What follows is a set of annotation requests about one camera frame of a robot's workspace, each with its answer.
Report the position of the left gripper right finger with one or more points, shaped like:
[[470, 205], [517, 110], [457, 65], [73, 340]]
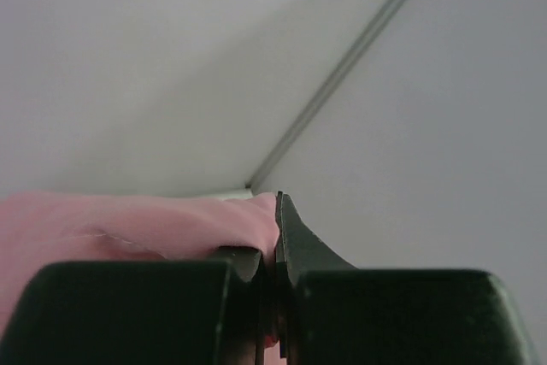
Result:
[[331, 312]]

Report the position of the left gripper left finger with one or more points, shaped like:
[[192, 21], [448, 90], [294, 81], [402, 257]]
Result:
[[185, 312]]

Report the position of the pink satin pillowcase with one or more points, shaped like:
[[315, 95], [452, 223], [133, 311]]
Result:
[[39, 229]]

